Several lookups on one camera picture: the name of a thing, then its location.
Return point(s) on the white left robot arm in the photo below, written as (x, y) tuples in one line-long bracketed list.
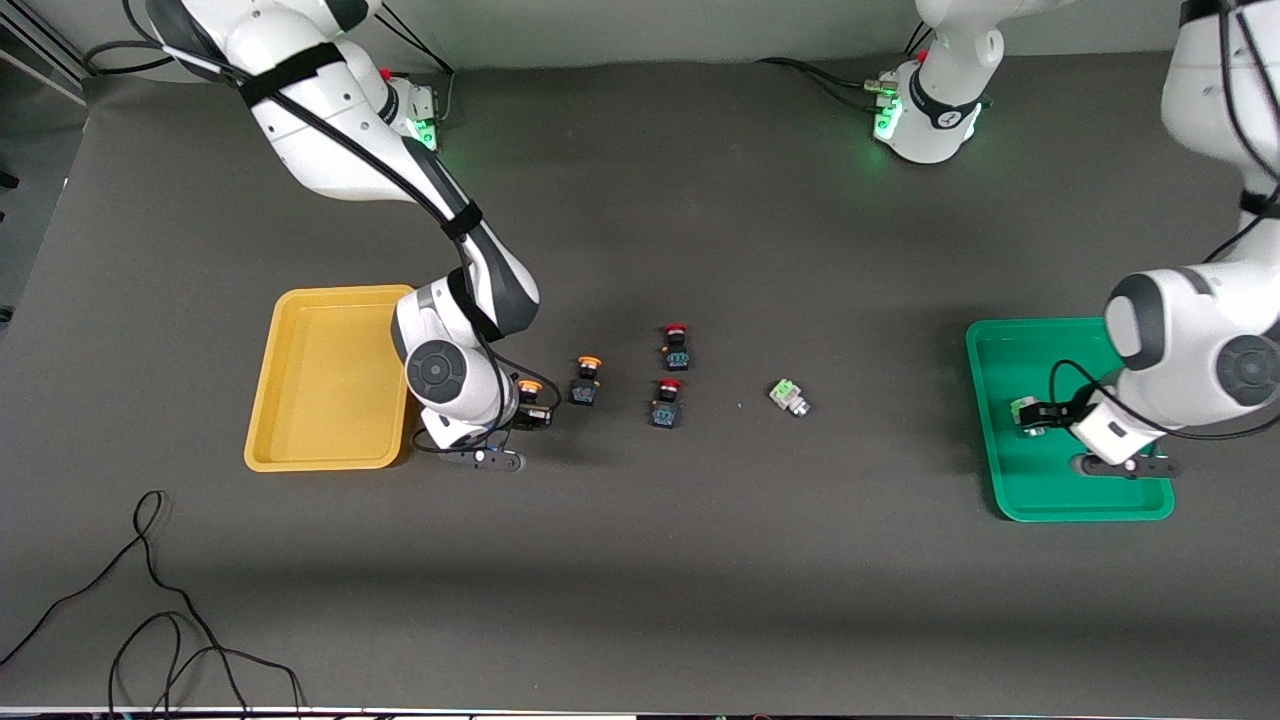
[(1190, 340)]

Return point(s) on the yellow push button switch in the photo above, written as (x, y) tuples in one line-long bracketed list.
[(586, 390), (529, 386)]

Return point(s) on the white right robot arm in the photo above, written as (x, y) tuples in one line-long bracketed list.
[(330, 140)]

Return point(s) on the green push button switch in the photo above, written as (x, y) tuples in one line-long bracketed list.
[(1019, 408), (788, 396)]

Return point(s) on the yellow plastic tray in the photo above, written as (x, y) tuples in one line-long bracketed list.
[(320, 380)]

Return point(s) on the red push button switch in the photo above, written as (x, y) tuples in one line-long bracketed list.
[(677, 357), (666, 412)]

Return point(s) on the green plastic tray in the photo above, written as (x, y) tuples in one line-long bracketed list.
[(1010, 480)]

